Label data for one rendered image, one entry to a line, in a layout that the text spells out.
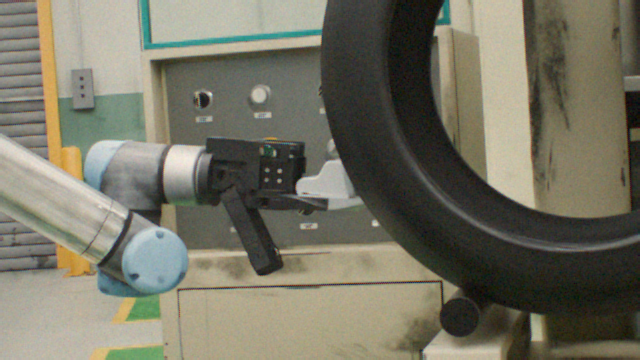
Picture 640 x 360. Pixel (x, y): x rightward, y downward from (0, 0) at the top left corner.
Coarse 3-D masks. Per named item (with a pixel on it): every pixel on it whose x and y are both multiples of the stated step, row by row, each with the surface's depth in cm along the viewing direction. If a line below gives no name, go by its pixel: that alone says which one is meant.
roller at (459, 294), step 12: (456, 300) 141; (468, 300) 141; (480, 300) 145; (444, 312) 141; (456, 312) 141; (468, 312) 140; (480, 312) 142; (444, 324) 141; (456, 324) 141; (468, 324) 141; (456, 336) 141
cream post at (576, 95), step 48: (528, 0) 173; (576, 0) 171; (528, 48) 173; (576, 48) 172; (528, 96) 174; (576, 96) 172; (624, 96) 179; (576, 144) 173; (624, 144) 171; (576, 192) 173; (624, 192) 172; (576, 336) 174; (624, 336) 173
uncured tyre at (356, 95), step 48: (336, 0) 141; (384, 0) 137; (432, 0) 164; (336, 48) 141; (384, 48) 138; (336, 96) 141; (384, 96) 138; (432, 96) 166; (336, 144) 144; (384, 144) 139; (432, 144) 165; (384, 192) 140; (432, 192) 137; (480, 192) 164; (432, 240) 138; (480, 240) 137; (528, 240) 135; (576, 240) 161; (624, 240) 132; (480, 288) 140; (528, 288) 137; (576, 288) 135; (624, 288) 134
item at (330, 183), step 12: (324, 168) 151; (336, 168) 150; (300, 180) 152; (312, 180) 151; (324, 180) 151; (336, 180) 151; (300, 192) 151; (312, 192) 151; (324, 192) 151; (336, 192) 151; (336, 204) 150; (348, 204) 150; (360, 204) 151
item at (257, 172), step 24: (216, 144) 154; (240, 144) 154; (264, 144) 151; (288, 144) 150; (216, 168) 155; (240, 168) 154; (264, 168) 152; (288, 168) 152; (216, 192) 157; (240, 192) 154; (264, 192) 151; (288, 192) 152
